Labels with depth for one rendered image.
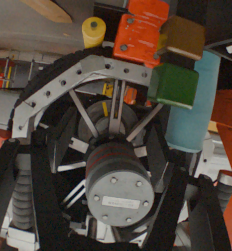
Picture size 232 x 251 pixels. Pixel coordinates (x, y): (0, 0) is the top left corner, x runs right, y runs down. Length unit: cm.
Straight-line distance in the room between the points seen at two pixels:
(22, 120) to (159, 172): 41
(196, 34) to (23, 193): 30
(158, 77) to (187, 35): 5
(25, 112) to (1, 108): 54
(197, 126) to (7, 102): 85
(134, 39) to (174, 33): 30
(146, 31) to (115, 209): 40
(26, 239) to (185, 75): 34
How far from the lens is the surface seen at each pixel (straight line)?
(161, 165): 16
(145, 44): 50
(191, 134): 41
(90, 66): 48
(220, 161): 124
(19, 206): 33
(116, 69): 49
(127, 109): 106
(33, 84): 59
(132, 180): 38
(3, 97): 103
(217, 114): 97
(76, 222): 50
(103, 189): 38
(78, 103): 59
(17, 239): 38
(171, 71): 19
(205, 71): 42
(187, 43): 20
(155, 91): 19
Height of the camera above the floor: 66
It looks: 8 degrees up
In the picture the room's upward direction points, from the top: 168 degrees counter-clockwise
